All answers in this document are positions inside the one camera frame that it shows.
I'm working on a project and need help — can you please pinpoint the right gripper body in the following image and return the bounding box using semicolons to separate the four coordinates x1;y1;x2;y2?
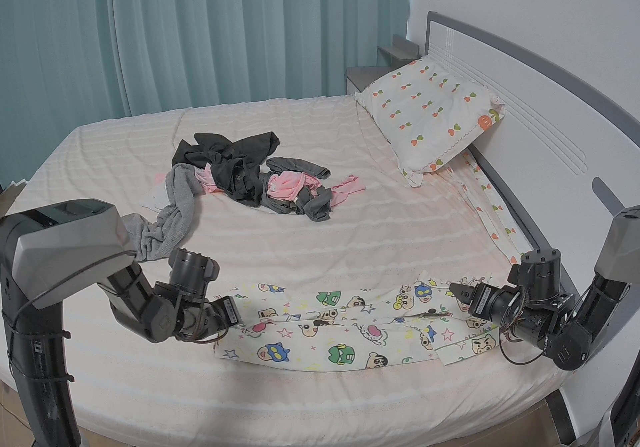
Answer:
467;282;518;322

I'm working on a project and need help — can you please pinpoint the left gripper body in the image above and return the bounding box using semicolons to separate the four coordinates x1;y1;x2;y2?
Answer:
205;295;244;333

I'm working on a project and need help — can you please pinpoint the white printed pyjama top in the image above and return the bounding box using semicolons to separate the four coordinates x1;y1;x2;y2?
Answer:
214;271;503;371

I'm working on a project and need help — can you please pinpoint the pile of clothes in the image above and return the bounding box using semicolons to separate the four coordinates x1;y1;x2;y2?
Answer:
171;131;367;222

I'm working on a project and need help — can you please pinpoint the bed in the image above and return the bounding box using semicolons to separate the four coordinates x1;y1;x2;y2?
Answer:
0;11;640;447

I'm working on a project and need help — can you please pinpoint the grey knit garment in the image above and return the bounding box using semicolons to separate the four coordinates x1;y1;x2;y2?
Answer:
122;164;198;263

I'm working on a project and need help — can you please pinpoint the white printed pillow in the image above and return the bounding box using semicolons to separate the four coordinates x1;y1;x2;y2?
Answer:
355;56;506;187

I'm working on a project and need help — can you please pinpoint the grey bedside table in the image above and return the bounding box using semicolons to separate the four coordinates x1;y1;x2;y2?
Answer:
346;34;421;95

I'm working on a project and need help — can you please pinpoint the blue-green curtain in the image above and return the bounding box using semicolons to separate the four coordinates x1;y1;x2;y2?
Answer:
0;0;413;186

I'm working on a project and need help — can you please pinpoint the black cable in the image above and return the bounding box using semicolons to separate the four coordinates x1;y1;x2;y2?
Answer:
500;332;548;367

